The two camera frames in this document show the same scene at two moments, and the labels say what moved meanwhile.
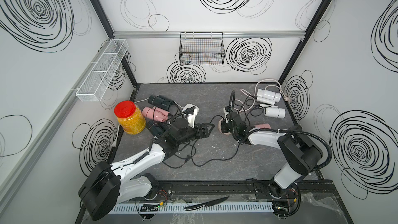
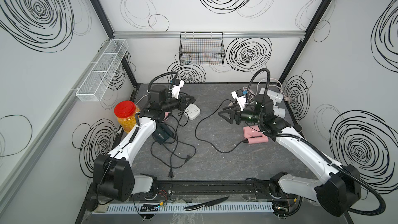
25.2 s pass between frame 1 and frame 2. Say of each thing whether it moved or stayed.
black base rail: stayed
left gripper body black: moved
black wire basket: stayed
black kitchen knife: stayed
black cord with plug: moved
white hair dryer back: stayed
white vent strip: stayed
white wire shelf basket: stayed
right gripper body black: moved
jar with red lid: stayed
